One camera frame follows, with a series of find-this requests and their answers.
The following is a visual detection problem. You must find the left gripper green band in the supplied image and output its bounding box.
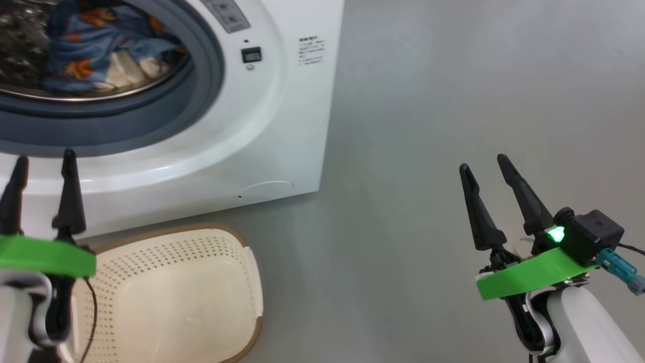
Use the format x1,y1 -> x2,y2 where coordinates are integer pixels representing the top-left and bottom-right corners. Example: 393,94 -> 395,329
0,149 -> 97,343

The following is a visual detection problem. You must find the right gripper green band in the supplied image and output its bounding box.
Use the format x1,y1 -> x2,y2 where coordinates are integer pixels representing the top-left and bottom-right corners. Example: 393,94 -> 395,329
459,153 -> 599,353

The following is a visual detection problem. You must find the cream white garment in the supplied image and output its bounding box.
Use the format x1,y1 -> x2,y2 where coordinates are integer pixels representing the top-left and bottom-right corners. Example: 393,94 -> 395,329
103,50 -> 169,90

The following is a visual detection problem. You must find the blue patterned garment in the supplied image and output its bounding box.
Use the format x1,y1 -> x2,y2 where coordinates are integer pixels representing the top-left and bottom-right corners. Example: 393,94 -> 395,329
43,0 -> 187,94

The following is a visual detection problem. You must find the grey rubber door gasket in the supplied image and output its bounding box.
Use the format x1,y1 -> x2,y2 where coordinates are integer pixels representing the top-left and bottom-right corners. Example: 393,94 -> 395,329
0,0 -> 226,158

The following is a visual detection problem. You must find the steel washing drum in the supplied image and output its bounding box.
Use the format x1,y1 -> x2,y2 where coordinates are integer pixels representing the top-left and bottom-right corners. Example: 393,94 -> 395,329
0,0 -> 192,104

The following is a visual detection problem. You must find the cream perforated laundry basket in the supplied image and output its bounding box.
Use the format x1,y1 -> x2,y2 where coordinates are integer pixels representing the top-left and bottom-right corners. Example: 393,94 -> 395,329
66,223 -> 264,363

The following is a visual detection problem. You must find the white front-load washing machine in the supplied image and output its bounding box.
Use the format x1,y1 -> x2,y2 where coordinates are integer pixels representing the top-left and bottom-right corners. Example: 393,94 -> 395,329
0,0 -> 345,240

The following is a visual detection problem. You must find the round white filter cover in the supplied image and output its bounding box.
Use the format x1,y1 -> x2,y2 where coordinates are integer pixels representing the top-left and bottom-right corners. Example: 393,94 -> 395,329
238,180 -> 295,203

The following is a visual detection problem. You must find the grey warning sticker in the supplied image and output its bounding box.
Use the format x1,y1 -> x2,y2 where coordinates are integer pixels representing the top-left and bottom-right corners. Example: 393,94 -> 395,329
201,0 -> 251,34

